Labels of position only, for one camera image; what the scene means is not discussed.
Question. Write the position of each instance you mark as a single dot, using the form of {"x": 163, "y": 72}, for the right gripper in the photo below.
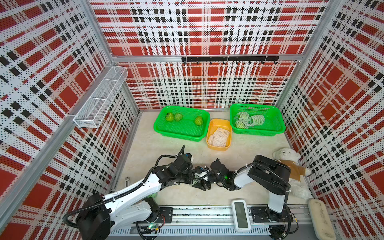
{"x": 200, "y": 186}

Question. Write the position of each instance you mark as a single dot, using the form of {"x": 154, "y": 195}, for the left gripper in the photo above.
{"x": 190, "y": 175}

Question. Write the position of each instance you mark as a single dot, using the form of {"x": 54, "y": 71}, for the green custard apple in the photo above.
{"x": 178, "y": 117}

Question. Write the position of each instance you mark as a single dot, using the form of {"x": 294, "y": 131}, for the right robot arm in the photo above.
{"x": 270, "y": 174}

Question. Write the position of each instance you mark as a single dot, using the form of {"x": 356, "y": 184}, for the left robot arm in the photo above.
{"x": 100, "y": 215}

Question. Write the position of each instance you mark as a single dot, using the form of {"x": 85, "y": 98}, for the green basket with apples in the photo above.
{"x": 184, "y": 129}

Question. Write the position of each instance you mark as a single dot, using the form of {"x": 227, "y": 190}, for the yellow tray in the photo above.
{"x": 219, "y": 135}

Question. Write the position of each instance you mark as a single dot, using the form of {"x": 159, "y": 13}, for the white timer device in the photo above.
{"x": 241, "y": 216}

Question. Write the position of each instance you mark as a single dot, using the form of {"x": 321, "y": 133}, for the empty green basket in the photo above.
{"x": 274, "y": 123}

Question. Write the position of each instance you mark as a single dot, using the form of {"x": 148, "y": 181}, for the plush toy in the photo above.
{"x": 290, "y": 158}

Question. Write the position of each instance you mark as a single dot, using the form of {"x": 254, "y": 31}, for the black hook rail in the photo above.
{"x": 224, "y": 59}

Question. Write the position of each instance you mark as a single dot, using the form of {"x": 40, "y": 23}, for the clear wall shelf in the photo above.
{"x": 96, "y": 107}

